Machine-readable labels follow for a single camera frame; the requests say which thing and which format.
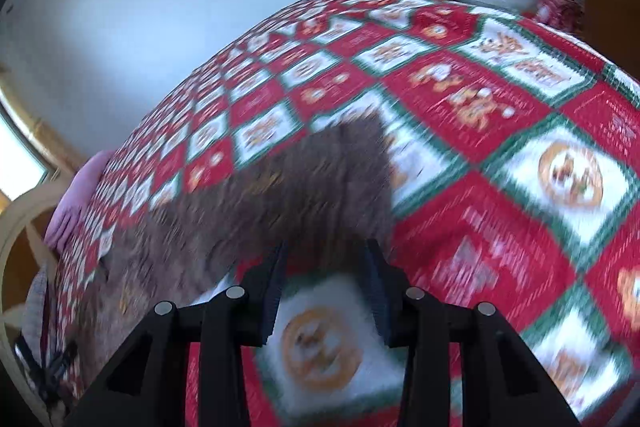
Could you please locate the brown knitted sweater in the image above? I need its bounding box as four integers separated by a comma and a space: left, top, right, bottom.
66, 114, 394, 390

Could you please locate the striped pillow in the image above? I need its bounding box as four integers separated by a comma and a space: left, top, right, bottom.
22, 265, 55, 366

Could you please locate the folded pink blanket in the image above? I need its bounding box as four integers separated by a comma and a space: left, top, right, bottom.
44, 150, 115, 255

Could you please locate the cream and brown headboard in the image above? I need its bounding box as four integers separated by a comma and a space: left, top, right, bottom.
0, 179, 70, 426

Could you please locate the red checkered bear bedspread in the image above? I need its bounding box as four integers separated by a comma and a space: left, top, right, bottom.
52, 0, 639, 421

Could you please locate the right yellow curtain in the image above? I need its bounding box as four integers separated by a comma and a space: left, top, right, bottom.
1, 64, 86, 176

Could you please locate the window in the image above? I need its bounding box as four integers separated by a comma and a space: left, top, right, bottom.
0, 114, 51, 200

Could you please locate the wooden cabinet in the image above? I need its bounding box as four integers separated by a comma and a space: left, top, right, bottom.
582, 0, 639, 79

